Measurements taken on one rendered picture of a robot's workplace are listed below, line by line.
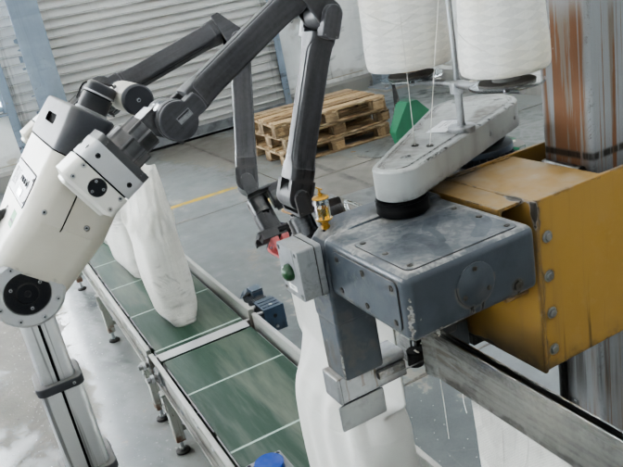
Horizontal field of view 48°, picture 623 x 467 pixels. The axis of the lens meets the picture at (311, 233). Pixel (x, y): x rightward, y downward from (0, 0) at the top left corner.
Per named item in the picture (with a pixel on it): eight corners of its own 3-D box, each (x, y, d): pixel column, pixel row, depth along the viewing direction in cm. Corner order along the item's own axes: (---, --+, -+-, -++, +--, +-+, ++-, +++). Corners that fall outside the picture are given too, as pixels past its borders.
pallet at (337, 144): (253, 155, 744) (251, 142, 739) (351, 126, 788) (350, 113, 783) (285, 168, 674) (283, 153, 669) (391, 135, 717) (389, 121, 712)
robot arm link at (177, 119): (288, -35, 146) (311, -41, 137) (326, 17, 152) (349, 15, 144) (136, 116, 138) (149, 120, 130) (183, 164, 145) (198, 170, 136)
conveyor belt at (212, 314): (70, 243, 480) (67, 231, 477) (125, 225, 495) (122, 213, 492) (164, 373, 292) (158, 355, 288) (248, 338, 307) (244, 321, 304)
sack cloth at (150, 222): (140, 299, 345) (98, 158, 319) (182, 284, 352) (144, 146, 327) (165, 334, 304) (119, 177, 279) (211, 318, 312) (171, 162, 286)
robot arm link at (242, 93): (230, 47, 196) (227, 31, 186) (250, 47, 197) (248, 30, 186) (237, 198, 189) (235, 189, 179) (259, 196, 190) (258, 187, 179)
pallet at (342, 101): (248, 128, 734) (245, 115, 729) (349, 101, 774) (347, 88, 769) (276, 139, 662) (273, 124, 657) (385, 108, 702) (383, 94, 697)
